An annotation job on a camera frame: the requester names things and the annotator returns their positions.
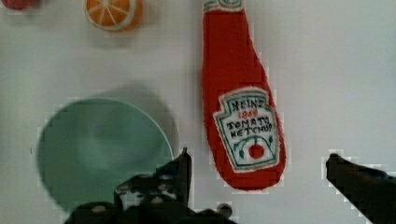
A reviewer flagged red felt ketchup bottle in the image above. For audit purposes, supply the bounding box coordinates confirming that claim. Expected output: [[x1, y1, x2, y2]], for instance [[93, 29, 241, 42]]
[[202, 0, 286, 190]]

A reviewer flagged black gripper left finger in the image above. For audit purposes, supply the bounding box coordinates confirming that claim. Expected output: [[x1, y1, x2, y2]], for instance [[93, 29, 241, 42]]
[[113, 147, 191, 210]]

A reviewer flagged orange slice toy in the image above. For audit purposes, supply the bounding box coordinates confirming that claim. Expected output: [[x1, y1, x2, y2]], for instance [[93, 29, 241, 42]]
[[83, 0, 143, 32]]

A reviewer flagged green mug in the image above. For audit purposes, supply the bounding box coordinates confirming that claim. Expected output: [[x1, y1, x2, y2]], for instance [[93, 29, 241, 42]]
[[37, 98, 173, 212]]

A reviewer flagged large red strawberry toy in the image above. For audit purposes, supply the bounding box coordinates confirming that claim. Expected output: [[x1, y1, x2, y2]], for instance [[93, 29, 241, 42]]
[[1, 0, 37, 10]]

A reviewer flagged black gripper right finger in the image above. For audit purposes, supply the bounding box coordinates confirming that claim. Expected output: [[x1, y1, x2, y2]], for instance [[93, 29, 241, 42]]
[[326, 153, 396, 224]]

